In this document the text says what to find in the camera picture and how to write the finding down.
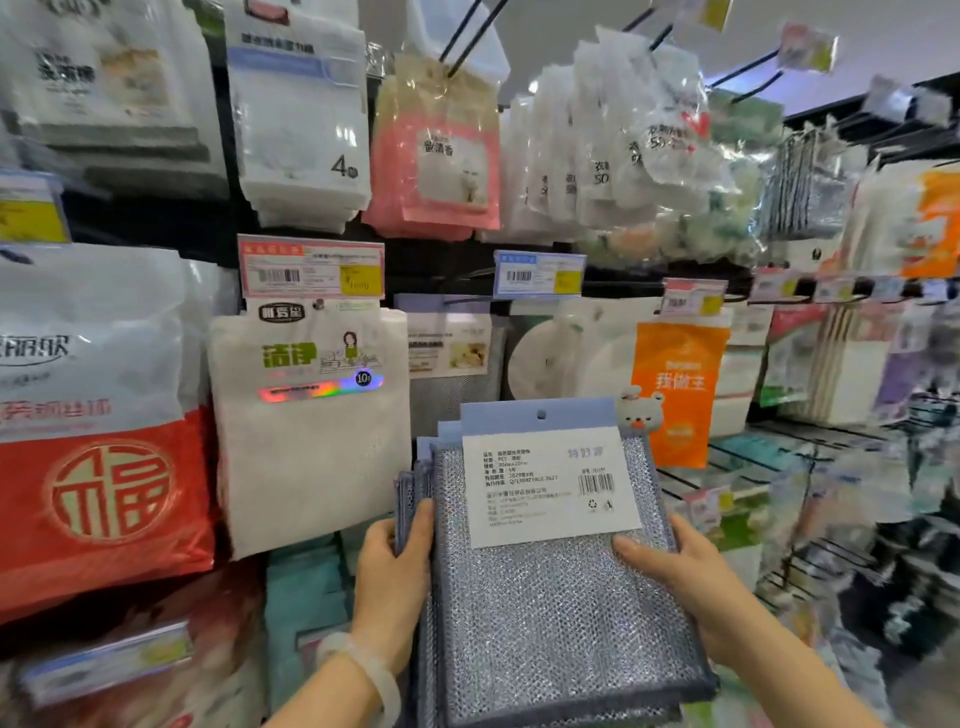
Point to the person's left hand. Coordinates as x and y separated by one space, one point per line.
382 585

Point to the person's right hand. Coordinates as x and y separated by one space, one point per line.
697 592

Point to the person's right thumb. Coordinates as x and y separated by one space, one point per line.
643 555

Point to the person's left thumb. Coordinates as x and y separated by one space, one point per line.
417 529

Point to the white-labelled silver mesh cloth pack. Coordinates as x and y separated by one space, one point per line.
547 600

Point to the person's right forearm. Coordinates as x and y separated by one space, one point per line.
787 686

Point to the person's left forearm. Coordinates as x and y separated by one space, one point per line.
337 701

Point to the white cloth pack holographic strip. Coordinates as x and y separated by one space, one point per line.
307 465

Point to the teal cloth pack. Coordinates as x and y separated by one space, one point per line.
307 600

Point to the grey mesh cloth pack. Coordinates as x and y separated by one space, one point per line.
450 375

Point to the orange packet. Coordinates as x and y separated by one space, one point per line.
679 390

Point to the white round pad pack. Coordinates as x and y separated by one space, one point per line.
559 352

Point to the small pink price tag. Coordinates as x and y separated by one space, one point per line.
691 298

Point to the pink floral packet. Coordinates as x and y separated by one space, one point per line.
187 660

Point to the row of white flat packs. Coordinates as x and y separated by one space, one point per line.
844 360

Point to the blue-bordered price tag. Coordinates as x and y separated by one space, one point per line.
536 274

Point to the pink-bordered price tag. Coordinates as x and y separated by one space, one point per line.
307 268

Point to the red and white plastic bag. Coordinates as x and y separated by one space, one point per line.
97 420

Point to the green sponge packs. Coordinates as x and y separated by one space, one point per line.
720 225

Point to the clear shelf price tag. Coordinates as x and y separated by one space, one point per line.
105 664

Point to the pink cloth pack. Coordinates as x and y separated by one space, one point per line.
435 157

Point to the grey scourer packs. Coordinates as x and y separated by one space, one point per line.
802 187

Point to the bunch of clear bag packets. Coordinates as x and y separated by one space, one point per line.
600 142

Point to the white dishcloth pack blue band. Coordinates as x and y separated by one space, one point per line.
300 127

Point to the orange and white packets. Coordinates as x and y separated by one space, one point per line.
911 225

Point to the black display hook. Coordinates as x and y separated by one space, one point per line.
466 34
746 75

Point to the yellow price tag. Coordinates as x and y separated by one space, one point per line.
30 214

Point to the white and grey cloth packs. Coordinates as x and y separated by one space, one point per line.
105 90

